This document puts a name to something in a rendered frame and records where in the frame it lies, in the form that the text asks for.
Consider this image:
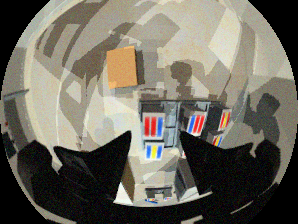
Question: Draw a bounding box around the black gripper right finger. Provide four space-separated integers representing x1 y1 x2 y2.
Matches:
180 131 254 196

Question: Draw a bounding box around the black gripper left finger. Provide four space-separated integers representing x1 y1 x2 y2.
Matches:
53 131 132 201

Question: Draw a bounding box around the beige flat panel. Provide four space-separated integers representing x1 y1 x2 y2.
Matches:
234 75 298 185

